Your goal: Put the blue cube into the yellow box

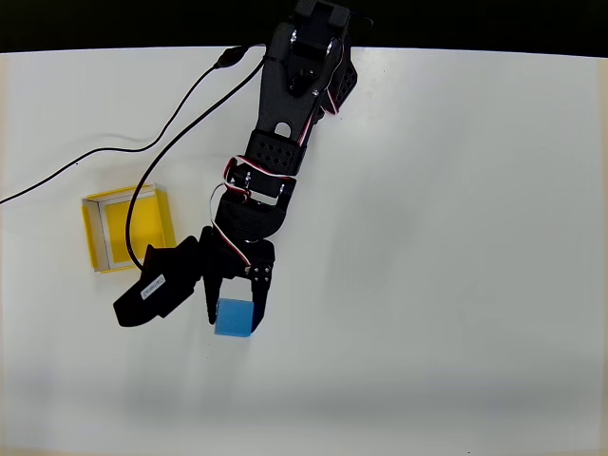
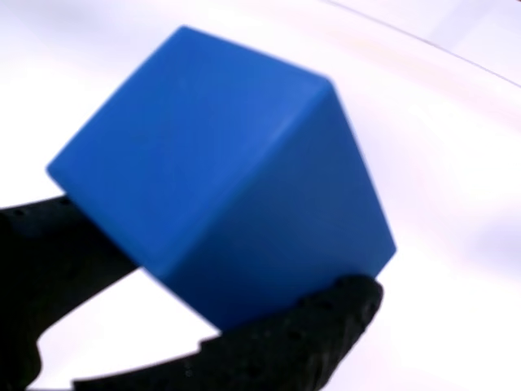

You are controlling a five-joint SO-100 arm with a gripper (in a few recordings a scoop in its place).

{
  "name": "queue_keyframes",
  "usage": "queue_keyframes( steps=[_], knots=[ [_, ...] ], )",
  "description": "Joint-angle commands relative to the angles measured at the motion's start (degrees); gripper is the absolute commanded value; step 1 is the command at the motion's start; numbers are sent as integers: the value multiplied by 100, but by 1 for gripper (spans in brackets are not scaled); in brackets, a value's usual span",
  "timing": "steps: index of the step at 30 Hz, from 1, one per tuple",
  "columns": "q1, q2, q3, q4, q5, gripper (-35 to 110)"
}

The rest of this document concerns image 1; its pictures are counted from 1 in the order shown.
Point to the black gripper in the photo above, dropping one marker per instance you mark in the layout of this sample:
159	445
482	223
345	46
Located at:
227	264

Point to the blue cube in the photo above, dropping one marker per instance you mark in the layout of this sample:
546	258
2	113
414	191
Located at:
233	317

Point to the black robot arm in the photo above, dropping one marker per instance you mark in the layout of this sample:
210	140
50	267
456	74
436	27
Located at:
290	109

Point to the yellow open box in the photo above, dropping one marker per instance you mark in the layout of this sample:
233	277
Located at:
114	228

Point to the black gripper-mounted camera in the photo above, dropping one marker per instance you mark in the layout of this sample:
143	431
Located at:
159	285

